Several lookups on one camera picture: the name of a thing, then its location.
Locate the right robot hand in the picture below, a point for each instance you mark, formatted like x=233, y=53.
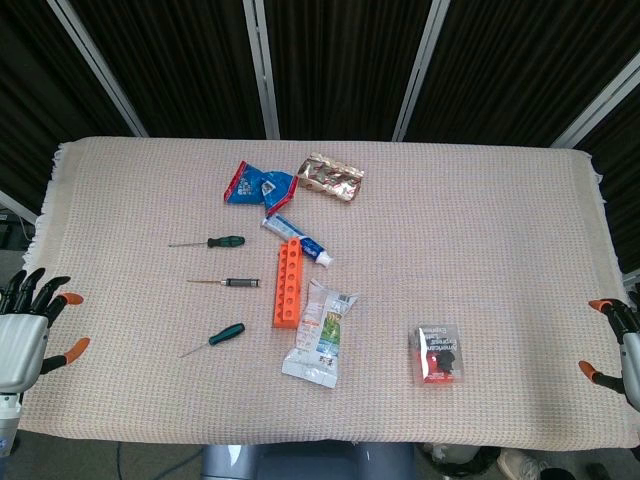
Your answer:
x=630, y=345

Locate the clear box of capsules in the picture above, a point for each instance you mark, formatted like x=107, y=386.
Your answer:
x=439, y=354

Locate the white sneaker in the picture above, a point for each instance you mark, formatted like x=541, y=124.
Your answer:
x=522, y=465

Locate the white blue toothpaste tube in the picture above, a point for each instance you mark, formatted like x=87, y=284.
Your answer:
x=295, y=237

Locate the orange bit holder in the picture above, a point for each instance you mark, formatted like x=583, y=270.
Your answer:
x=287, y=285

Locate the black metal precision screwdriver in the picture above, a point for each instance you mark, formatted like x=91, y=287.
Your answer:
x=242, y=283

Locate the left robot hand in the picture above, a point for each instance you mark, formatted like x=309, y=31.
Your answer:
x=20, y=340

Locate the white snack pouch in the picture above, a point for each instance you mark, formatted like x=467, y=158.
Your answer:
x=320, y=335

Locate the beige woven tablecloth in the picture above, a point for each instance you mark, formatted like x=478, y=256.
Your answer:
x=450, y=250

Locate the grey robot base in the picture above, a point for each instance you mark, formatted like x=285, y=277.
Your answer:
x=305, y=462

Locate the blue snack bag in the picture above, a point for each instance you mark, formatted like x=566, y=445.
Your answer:
x=252, y=187

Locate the grey metal partition post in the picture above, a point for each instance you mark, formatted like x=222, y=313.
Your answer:
x=597, y=107
x=17, y=206
x=100, y=70
x=420, y=70
x=262, y=70

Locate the gold foil snack package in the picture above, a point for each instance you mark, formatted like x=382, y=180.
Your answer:
x=330, y=179

